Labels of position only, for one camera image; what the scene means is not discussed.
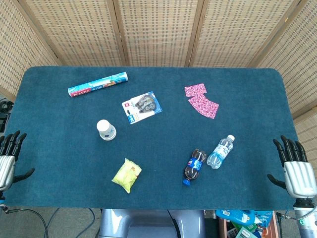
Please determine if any clear water bottle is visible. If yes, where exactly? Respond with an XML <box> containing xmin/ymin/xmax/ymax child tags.
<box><xmin>206</xmin><ymin>134</ymin><xmax>235</xmax><ymax>170</ymax></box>

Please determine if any blue floor cable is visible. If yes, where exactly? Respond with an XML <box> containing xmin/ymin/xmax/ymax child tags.
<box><xmin>46</xmin><ymin>208</ymin><xmax>61</xmax><ymax>238</ymax></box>

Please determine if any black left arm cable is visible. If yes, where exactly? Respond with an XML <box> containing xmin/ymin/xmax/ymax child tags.
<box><xmin>2</xmin><ymin>207</ymin><xmax>50</xmax><ymax>238</ymax></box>

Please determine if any black electronic device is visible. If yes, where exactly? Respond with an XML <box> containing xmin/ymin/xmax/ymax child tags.
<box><xmin>0</xmin><ymin>98</ymin><xmax>14</xmax><ymax>133</ymax></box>

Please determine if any blue detergent bottle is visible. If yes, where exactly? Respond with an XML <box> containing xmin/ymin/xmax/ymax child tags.
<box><xmin>215</xmin><ymin>210</ymin><xmax>256</xmax><ymax>226</ymax></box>

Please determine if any pink patterned cloth piece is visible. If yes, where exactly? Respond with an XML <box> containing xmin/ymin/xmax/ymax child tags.
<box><xmin>184</xmin><ymin>83</ymin><xmax>207</xmax><ymax>98</ymax></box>
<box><xmin>188</xmin><ymin>94</ymin><xmax>220</xmax><ymax>120</ymax></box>

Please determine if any plastic wrap roll box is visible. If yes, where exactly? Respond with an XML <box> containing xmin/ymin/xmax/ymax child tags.
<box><xmin>67</xmin><ymin>71</ymin><xmax>129</xmax><ymax>99</ymax></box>

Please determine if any cola bottle blue label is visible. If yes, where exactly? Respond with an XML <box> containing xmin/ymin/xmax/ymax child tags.
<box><xmin>182</xmin><ymin>148</ymin><xmax>208</xmax><ymax>186</ymax></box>

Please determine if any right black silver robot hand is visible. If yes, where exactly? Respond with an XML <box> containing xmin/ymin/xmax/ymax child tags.
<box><xmin>266</xmin><ymin>135</ymin><xmax>317</xmax><ymax>199</ymax></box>

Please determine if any white paper cup flower print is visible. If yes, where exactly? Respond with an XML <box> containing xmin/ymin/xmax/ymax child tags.
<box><xmin>96</xmin><ymin>119</ymin><xmax>117</xmax><ymax>141</ymax></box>

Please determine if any yellow-green snack bag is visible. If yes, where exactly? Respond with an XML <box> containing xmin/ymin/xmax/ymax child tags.
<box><xmin>111</xmin><ymin>158</ymin><xmax>142</xmax><ymax>194</ymax></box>

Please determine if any correction tape blister pack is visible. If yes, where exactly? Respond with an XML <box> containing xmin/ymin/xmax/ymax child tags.
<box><xmin>121</xmin><ymin>91</ymin><xmax>163</xmax><ymax>125</ymax></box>

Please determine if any grey robot torso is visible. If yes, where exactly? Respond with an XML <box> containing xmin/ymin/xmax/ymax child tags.
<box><xmin>99</xmin><ymin>209</ymin><xmax>206</xmax><ymax>238</ymax></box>

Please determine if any brown storage box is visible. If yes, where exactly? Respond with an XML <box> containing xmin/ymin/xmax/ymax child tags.
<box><xmin>219</xmin><ymin>210</ymin><xmax>280</xmax><ymax>238</ymax></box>

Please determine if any blue printed pouch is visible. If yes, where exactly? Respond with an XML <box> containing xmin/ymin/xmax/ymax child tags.
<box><xmin>254</xmin><ymin>210</ymin><xmax>273</xmax><ymax>226</ymax></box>

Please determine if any black torso cable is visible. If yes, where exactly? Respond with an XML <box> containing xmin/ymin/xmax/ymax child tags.
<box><xmin>167</xmin><ymin>209</ymin><xmax>183</xmax><ymax>238</ymax></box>

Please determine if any teal table mat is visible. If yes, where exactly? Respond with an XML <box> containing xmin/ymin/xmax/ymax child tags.
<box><xmin>0</xmin><ymin>66</ymin><xmax>313</xmax><ymax>211</ymax></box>

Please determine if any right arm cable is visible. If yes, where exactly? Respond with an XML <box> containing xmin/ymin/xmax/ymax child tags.
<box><xmin>276</xmin><ymin>203</ymin><xmax>317</xmax><ymax>238</ymax></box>

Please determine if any teal product box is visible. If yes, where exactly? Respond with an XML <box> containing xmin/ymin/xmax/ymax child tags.
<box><xmin>234</xmin><ymin>226</ymin><xmax>259</xmax><ymax>238</ymax></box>

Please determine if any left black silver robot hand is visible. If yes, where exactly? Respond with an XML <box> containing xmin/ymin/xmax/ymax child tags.
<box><xmin>0</xmin><ymin>130</ymin><xmax>36</xmax><ymax>193</ymax></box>

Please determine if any bamboo folding screen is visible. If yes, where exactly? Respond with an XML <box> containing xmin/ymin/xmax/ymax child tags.
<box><xmin>0</xmin><ymin>0</ymin><xmax>317</xmax><ymax>152</ymax></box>

